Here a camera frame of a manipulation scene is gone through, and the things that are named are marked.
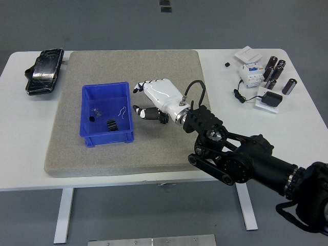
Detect white switch plate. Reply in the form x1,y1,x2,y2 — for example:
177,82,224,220
234,46,262,64

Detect blue plastic box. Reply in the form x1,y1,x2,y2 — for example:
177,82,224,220
78,81,135,148

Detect black power adapter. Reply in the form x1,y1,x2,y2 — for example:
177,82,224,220
261,91,283,108

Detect silver metal plate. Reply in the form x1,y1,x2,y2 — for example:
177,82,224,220
88,234,217,246

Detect white circuit breaker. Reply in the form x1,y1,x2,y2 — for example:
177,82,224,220
238,62,265,89

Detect white table leg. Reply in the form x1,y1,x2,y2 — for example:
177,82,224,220
235,183,258,231
53,188,75,244

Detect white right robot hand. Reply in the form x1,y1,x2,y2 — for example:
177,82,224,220
132,78,191,122

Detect grey-brown mat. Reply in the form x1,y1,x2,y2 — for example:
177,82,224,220
44,50,222,178

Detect black adapter cord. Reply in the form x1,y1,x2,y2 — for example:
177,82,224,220
233,79,264,105

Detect white socket plate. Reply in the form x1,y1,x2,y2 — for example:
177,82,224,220
254,86,280,114

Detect black wrapped device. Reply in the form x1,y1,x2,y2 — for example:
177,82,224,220
24,48,65,96

